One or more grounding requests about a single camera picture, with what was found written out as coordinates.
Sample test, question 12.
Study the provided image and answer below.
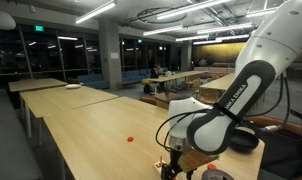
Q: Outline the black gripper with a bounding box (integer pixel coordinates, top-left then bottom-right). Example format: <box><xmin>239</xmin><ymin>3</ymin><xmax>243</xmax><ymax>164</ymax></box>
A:
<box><xmin>160</xmin><ymin>149</ymin><xmax>196</xmax><ymax>180</ymax></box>

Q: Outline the wooden peg rack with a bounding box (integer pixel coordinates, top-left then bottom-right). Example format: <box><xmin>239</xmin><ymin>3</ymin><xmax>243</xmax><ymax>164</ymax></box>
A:
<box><xmin>153</xmin><ymin>155</ymin><xmax>168</xmax><ymax>174</ymax></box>

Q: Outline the black bowl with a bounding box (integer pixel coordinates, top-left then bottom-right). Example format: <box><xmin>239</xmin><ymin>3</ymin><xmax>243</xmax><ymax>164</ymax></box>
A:
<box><xmin>228</xmin><ymin>128</ymin><xmax>260</xmax><ymax>154</ymax></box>

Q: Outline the brown chair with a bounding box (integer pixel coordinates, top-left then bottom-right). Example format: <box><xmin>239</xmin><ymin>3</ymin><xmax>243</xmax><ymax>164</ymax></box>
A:
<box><xmin>139</xmin><ymin>96</ymin><xmax>158</xmax><ymax>106</ymax></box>

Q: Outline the wooden table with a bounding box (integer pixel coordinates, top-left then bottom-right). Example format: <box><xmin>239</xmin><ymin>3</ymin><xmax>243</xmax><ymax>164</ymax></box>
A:
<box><xmin>199</xmin><ymin>72</ymin><xmax>237</xmax><ymax>92</ymax></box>
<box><xmin>150</xmin><ymin>70</ymin><xmax>209</xmax><ymax>84</ymax></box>
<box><xmin>20</xmin><ymin>85</ymin><xmax>119</xmax><ymax>147</ymax></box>
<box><xmin>8</xmin><ymin>77</ymin><xmax>69</xmax><ymax>109</ymax></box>

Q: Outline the seated person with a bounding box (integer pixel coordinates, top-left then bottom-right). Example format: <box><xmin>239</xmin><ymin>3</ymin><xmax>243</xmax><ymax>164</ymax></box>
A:
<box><xmin>149</xmin><ymin>64</ymin><xmax>165</xmax><ymax>80</ymax></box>

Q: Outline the blue sofa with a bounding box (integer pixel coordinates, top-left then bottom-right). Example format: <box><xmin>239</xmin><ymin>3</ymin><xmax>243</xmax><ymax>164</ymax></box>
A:
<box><xmin>121</xmin><ymin>68</ymin><xmax>152</xmax><ymax>83</ymax></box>
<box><xmin>76</xmin><ymin>73</ymin><xmax>111</xmax><ymax>90</ymax></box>

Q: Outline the brown leather chair backrest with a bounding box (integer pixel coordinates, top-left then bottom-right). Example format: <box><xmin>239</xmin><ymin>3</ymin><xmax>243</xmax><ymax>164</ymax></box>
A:
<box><xmin>245</xmin><ymin>115</ymin><xmax>302</xmax><ymax>137</ymax></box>

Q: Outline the concrete column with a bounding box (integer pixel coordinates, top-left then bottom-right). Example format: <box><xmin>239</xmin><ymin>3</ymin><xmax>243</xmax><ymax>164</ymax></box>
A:
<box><xmin>98</xmin><ymin>18</ymin><xmax>123</xmax><ymax>89</ymax></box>

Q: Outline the white plate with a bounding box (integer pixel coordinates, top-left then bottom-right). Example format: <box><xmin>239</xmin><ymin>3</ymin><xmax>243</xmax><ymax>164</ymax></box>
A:
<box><xmin>65</xmin><ymin>83</ymin><xmax>82</xmax><ymax>90</ymax></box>

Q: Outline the white globe pendant lamp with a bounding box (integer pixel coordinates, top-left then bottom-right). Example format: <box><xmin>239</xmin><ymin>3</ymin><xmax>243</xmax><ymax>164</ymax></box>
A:
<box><xmin>0</xmin><ymin>11</ymin><xmax>17</xmax><ymax>31</ymax></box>

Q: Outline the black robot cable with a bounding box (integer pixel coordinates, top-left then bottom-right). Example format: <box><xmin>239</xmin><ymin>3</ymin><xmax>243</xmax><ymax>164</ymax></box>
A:
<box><xmin>155</xmin><ymin>71</ymin><xmax>292</xmax><ymax>153</ymax></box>

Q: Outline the black ceiling ring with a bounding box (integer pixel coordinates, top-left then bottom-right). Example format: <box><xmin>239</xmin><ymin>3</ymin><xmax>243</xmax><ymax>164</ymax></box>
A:
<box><xmin>136</xmin><ymin>7</ymin><xmax>189</xmax><ymax>24</ymax></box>

